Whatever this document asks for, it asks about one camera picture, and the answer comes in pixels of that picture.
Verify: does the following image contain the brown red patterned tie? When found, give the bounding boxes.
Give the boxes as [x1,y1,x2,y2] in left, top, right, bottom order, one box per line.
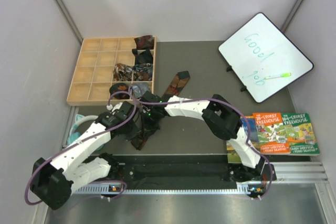
[131,70,190,150]

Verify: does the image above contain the green 104-storey treehouse book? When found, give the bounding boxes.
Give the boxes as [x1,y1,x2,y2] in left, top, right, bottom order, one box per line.
[281,113,320,156]

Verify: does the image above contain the rolled grey blue tie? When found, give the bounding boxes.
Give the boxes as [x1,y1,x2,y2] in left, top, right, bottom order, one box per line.
[131,82,151,99]

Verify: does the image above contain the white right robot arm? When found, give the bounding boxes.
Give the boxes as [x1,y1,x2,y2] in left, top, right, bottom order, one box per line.
[139,91,266,182]

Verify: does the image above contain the rolled black navy tie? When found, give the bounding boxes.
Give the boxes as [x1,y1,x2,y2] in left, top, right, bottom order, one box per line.
[132,49,154,65]

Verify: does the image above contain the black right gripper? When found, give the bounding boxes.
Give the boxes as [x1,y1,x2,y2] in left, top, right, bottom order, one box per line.
[140,108,161,141]

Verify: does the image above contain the rolled dark red tie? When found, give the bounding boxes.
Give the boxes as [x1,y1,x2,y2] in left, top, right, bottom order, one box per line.
[134,35,155,50]

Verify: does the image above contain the dark grey table mat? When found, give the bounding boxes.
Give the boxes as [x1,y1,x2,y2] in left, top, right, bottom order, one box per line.
[101,41,295,155]

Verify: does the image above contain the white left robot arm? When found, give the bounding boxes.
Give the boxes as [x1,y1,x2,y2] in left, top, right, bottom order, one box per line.
[26,102,136,210]

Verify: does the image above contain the wooden compartment tray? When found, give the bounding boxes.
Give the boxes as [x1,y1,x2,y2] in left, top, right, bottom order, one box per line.
[66,35,158,106]

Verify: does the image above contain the orange 78-storey treehouse book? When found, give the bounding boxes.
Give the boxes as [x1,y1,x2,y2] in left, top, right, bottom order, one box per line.
[253,112,290,155]

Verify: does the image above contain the rolled black orange-leaf tie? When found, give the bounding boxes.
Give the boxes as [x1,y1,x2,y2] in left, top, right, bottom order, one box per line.
[109,83,130,100]

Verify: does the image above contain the green marker pen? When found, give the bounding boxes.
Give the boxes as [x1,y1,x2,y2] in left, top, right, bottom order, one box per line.
[264,72,291,80]

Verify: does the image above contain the rolled blue patterned tie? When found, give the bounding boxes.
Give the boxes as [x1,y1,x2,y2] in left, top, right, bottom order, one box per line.
[133,63,153,81]

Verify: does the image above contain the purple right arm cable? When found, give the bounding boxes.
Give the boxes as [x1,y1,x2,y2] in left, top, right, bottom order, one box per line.
[130,83,275,201]

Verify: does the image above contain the white slotted cable duct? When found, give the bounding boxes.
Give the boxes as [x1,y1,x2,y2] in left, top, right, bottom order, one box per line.
[70,181,266,195]

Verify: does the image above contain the white dry-erase board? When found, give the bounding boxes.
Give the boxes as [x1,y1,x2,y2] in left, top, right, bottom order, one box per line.
[218,13,314,103]

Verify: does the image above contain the teal cat-ear headphones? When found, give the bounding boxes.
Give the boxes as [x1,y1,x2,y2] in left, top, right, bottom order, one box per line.
[67,114,98,145]

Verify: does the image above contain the rolled multicolour floral tie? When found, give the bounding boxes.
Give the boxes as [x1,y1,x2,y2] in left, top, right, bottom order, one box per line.
[113,63,133,82]

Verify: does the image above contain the landscape cover book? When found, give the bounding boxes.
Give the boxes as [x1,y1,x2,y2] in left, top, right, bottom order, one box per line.
[225,115,260,164]

